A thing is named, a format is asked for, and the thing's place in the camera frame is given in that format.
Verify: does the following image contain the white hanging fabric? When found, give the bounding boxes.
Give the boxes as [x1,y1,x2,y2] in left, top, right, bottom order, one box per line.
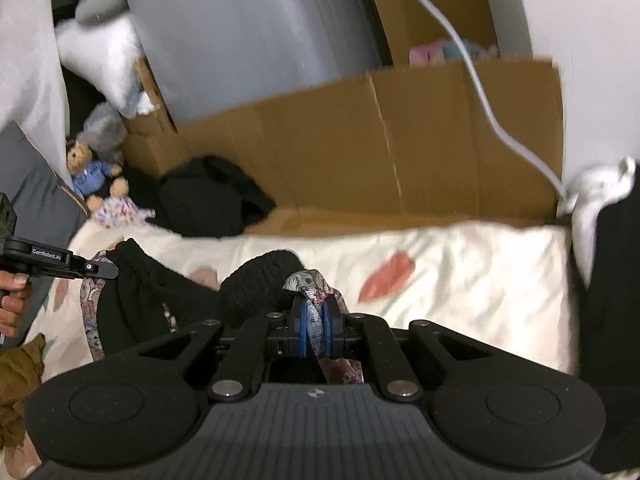
[0,0,72,161]

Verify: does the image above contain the olive green garment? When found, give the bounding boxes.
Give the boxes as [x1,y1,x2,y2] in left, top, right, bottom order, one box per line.
[0,332,47,448]

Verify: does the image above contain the teddy bear in blue shirt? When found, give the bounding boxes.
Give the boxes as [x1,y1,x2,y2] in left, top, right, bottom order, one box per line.
[66,140,132,214]

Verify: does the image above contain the grey plush toy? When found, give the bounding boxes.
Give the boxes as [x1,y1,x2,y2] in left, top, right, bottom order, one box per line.
[80,101,130,162]

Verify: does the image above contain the white printed bed sheet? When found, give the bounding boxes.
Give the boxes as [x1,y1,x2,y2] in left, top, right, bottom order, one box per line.
[20,220,583,480]

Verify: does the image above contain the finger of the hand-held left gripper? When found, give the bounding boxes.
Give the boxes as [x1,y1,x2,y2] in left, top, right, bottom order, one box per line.
[72,256,121,281]

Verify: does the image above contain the pink and blue packets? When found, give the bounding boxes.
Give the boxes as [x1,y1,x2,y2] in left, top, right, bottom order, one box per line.
[409,37,501,67]

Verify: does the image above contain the brown cardboard box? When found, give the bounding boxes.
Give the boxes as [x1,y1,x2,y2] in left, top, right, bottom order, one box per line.
[359,0,502,67]

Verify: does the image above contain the white crumpled cloth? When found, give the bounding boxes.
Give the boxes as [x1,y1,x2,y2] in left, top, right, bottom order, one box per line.
[556,156,638,288]

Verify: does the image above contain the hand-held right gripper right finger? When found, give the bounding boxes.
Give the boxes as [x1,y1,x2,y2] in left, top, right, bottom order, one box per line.
[321,295,506,403]

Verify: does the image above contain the black pants with bear print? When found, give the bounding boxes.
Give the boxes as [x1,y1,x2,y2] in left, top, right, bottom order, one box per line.
[79,237,370,387]

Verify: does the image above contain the black crumpled garment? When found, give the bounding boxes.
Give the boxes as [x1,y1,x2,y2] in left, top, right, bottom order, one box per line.
[158,155,278,238]

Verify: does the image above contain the grey cylindrical roll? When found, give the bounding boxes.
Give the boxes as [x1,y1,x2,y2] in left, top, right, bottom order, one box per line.
[117,0,397,130]

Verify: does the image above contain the brown cardboard sheet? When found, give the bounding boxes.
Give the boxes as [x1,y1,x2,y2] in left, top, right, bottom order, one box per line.
[120,57,567,237]

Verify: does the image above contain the floral print doll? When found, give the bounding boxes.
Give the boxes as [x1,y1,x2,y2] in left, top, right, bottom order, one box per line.
[96,194,157,230]

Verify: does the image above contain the grey round cushion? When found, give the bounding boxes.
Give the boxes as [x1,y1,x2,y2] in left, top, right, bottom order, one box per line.
[74,0,130,27]

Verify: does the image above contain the white cable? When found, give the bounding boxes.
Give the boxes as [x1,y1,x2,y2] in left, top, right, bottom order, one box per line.
[384,0,568,198]

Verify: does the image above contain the grey pillow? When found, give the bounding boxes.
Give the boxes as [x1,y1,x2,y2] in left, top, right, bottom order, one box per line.
[0,121,90,313]

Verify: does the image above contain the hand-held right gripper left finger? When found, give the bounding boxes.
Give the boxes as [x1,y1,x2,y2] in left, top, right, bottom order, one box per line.
[131,294,307,403]

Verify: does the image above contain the person's left hand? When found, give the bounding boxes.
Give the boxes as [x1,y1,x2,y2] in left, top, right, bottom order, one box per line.
[0,272,33,339]

